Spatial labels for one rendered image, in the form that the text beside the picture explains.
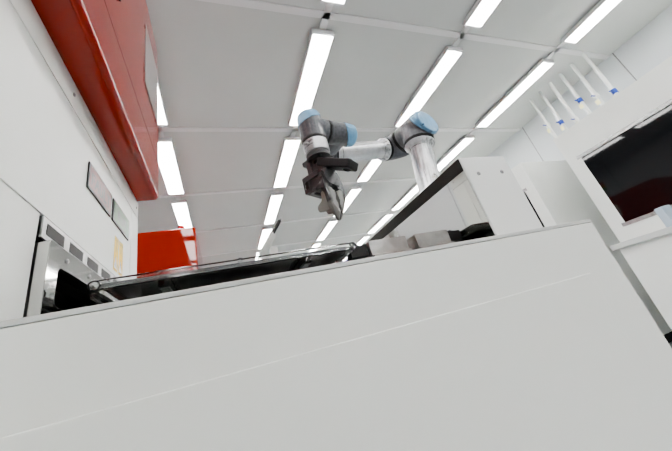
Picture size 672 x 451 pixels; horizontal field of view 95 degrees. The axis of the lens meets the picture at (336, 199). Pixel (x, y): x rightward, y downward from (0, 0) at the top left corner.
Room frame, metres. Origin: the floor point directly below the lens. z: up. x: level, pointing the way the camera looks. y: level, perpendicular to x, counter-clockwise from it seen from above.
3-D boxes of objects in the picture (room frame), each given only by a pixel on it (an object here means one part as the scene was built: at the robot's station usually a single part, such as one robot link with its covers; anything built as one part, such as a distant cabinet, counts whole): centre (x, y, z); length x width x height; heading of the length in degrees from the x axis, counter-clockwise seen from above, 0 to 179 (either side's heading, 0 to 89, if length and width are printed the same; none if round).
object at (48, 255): (0.50, 0.42, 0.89); 0.44 x 0.02 x 0.10; 24
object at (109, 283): (0.43, 0.16, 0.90); 0.37 x 0.01 x 0.01; 114
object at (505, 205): (0.69, -0.12, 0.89); 0.55 x 0.09 x 0.14; 24
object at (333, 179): (0.77, 0.02, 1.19); 0.09 x 0.08 x 0.12; 57
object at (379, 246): (0.58, -0.07, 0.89); 0.08 x 0.03 x 0.03; 114
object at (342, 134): (0.84, -0.05, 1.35); 0.11 x 0.11 x 0.08; 36
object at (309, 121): (0.77, 0.01, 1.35); 0.09 x 0.08 x 0.11; 126
